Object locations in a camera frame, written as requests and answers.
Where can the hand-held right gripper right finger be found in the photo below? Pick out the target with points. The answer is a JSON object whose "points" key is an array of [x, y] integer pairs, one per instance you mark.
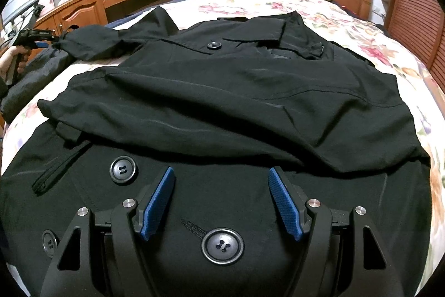
{"points": [[283, 204]]}

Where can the floral blanket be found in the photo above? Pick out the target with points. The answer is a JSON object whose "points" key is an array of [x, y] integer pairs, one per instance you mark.
{"points": [[243, 1]]}

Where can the person's left hand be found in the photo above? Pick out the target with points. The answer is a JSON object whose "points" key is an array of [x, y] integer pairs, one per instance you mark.
{"points": [[6, 62]]}

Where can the black coat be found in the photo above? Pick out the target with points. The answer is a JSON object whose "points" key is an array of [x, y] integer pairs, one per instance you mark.
{"points": [[226, 102]]}

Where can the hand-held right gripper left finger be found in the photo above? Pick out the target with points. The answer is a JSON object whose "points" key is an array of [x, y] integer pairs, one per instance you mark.
{"points": [[158, 204]]}

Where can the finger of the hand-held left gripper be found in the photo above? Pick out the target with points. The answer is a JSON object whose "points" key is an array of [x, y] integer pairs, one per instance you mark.
{"points": [[41, 45]]}

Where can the wooden desk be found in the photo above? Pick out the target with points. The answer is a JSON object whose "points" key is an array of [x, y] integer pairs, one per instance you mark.
{"points": [[87, 8]]}

